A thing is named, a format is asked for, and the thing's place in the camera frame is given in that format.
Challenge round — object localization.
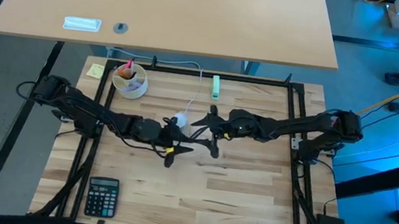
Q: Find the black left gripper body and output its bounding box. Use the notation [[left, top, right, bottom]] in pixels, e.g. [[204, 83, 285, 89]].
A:
[[157, 122, 184, 152]]

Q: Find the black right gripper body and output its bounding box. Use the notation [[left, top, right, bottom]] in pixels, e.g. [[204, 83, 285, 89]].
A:
[[217, 107, 259, 143]]

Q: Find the light green highlighter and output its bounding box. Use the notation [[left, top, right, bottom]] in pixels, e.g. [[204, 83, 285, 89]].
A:
[[210, 74, 223, 101]]

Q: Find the white ribbed pen cup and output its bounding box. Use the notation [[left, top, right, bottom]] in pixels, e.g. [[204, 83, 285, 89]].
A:
[[109, 60, 151, 102]]

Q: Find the lavender marker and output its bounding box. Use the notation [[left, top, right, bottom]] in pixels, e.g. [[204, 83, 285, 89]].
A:
[[124, 82, 144, 94]]

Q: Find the orange marker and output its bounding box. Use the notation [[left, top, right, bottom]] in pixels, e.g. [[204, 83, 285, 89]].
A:
[[117, 67, 138, 82]]

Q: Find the black desk calculator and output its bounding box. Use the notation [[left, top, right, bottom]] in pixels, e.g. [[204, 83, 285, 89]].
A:
[[83, 175, 121, 220]]

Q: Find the yellow sticky note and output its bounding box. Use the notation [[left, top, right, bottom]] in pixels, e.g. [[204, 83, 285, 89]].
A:
[[85, 61, 106, 81]]

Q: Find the tan wooden desk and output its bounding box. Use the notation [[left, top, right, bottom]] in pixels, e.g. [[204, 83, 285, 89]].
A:
[[0, 0, 347, 73]]

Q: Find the white lamp cord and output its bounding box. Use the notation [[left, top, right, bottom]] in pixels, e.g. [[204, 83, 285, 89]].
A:
[[100, 46, 207, 117]]

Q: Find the black metal table frame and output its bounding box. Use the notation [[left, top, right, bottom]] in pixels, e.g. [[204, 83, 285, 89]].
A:
[[27, 44, 362, 224]]

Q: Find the grey desk cable grommet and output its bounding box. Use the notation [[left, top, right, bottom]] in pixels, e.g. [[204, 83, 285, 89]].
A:
[[112, 21, 130, 36]]

